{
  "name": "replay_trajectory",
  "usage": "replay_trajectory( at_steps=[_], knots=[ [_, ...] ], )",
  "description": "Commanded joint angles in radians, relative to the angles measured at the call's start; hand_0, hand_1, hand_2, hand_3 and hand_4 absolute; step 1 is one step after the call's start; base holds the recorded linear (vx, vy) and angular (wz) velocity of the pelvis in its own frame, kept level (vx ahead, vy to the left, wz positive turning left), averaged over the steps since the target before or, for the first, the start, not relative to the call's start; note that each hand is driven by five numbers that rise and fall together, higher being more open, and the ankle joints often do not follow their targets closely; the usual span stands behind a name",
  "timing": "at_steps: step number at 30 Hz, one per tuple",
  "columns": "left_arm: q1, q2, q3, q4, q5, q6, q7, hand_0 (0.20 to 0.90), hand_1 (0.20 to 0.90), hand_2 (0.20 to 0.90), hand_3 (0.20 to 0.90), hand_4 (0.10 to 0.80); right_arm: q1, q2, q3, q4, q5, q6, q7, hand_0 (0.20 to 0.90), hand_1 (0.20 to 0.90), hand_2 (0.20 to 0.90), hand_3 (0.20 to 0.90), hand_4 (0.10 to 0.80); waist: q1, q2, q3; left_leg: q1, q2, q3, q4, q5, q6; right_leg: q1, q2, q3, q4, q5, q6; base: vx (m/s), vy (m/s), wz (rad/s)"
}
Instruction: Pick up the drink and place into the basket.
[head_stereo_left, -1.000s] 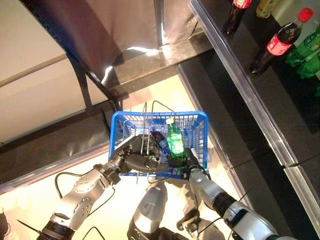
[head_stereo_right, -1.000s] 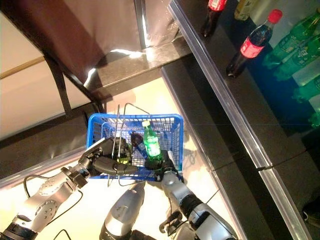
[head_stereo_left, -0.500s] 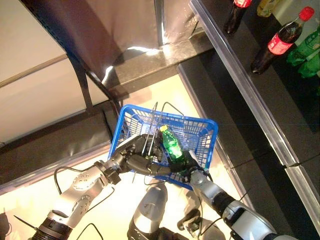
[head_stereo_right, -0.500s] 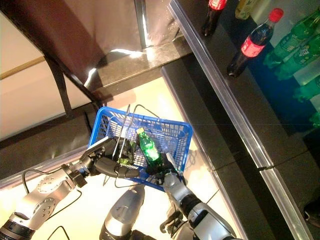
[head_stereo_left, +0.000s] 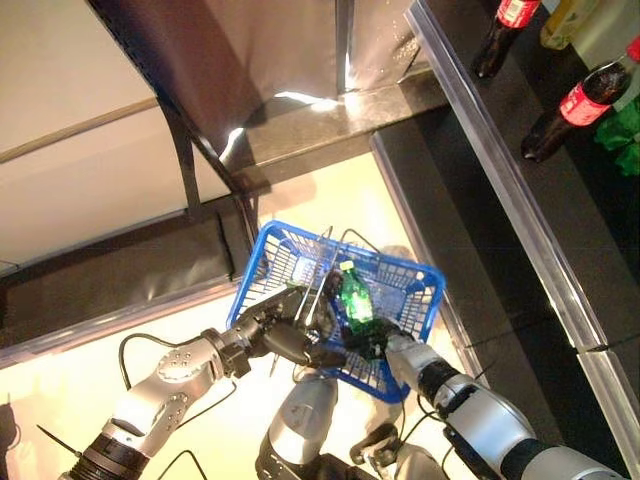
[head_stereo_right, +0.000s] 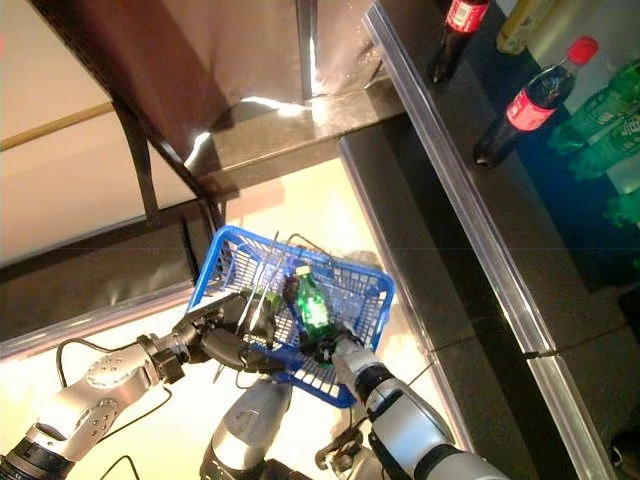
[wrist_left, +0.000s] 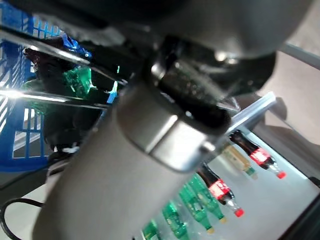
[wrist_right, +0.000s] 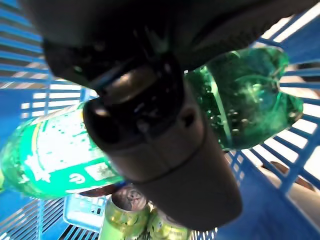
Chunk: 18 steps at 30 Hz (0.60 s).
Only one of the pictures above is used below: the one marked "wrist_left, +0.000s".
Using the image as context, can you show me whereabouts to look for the green Sprite bottle yellow cap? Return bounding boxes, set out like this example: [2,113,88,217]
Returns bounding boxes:
[188,174,228,224]
[178,184,216,235]
[141,219,162,240]
[24,66,97,101]
[161,202,188,240]

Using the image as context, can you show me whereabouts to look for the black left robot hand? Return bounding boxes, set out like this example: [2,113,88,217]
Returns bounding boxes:
[9,0,315,240]

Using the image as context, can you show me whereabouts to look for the blue plastic shopping basket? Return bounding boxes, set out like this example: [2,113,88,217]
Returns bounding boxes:
[0,2,121,173]

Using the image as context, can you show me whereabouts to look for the metal wire basket handle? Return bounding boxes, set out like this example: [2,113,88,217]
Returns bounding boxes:
[0,28,128,86]
[0,87,112,111]

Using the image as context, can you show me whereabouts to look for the Pepsi cola bottle blue cap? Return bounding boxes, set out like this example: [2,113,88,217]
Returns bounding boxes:
[23,34,93,86]

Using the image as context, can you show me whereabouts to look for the Coca-Cola bottle red cap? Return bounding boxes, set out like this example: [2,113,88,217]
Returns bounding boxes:
[197,163,245,218]
[229,129,287,180]

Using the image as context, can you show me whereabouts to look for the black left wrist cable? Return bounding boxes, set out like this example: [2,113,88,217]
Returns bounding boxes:
[0,159,76,240]

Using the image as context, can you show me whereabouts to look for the black shelf with clear rail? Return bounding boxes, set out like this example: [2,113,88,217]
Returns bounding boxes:
[207,91,278,161]

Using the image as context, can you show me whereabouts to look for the small yellow tea bottle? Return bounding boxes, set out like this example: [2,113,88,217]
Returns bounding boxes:
[223,146,258,181]

